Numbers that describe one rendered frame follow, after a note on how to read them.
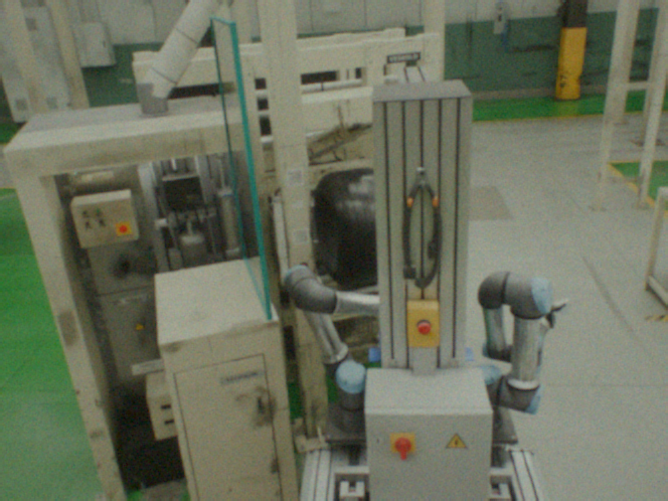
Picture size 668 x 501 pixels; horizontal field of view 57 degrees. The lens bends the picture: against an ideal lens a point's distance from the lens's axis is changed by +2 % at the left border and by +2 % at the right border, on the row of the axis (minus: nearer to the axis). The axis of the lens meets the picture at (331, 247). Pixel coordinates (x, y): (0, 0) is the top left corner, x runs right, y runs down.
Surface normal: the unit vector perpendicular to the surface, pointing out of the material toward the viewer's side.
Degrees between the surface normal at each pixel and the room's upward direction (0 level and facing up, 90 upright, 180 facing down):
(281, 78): 90
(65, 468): 0
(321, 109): 90
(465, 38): 90
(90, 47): 90
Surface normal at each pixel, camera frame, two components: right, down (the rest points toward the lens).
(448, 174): -0.07, 0.41
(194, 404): 0.28, 0.37
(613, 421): -0.07, -0.91
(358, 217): 0.21, -0.16
